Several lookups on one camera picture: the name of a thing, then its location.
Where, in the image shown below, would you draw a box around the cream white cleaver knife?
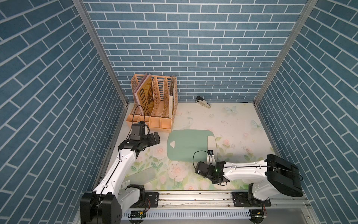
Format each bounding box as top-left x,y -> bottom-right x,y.
207,136 -> 218,166

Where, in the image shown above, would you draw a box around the green cutting board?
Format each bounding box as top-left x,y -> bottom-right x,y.
167,129 -> 214,162

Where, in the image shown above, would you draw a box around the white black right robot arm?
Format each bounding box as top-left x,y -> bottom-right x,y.
195,154 -> 303,207

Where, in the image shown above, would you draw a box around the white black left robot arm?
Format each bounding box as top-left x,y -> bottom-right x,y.
80,132 -> 160,224

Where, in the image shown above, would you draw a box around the brown printed magazine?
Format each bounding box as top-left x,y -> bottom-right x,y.
134,74 -> 154,116

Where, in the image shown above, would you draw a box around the white folder in organizer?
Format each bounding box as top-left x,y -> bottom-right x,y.
169,76 -> 176,119

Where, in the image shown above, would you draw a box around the peach plastic file organizer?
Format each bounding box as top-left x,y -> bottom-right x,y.
126,74 -> 178,132

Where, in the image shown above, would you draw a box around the white black stapler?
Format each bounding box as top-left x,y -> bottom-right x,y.
196,96 -> 212,109

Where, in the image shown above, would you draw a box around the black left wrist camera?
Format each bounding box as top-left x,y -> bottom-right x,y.
128,121 -> 149,141

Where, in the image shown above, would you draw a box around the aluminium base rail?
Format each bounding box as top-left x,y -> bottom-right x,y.
72,190 -> 319,224

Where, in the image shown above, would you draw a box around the aluminium corner post left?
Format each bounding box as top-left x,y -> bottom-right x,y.
73,0 -> 128,107

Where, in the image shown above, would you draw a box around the aluminium corner post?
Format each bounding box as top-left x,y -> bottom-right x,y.
73,0 -> 128,107
254,0 -> 318,108

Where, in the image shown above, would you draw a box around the aluminium corner post right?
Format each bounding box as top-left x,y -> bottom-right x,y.
254,0 -> 318,108

